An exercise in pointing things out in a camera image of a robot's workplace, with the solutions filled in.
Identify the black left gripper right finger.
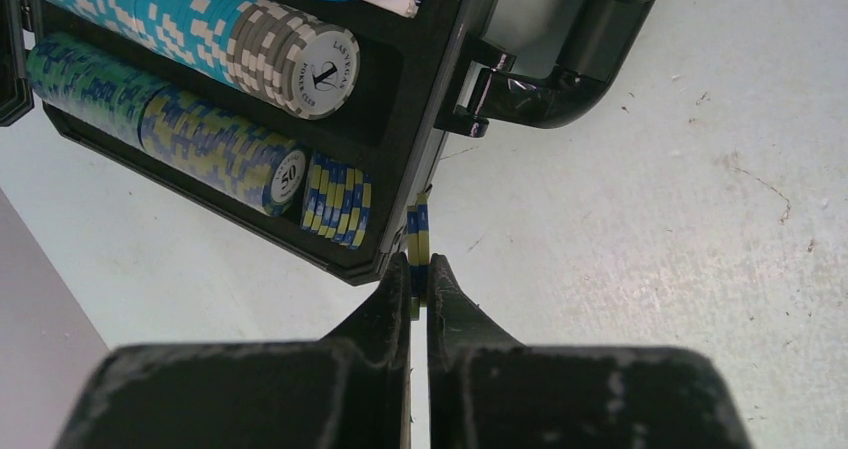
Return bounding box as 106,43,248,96
427,254,751,448

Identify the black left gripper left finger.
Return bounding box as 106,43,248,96
57,253,411,448

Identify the blue poker chip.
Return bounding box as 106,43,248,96
406,192,431,321

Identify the black poker set case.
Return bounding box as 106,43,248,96
1,0,655,286

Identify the light blue grey chip row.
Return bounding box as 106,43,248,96
47,0,360,120

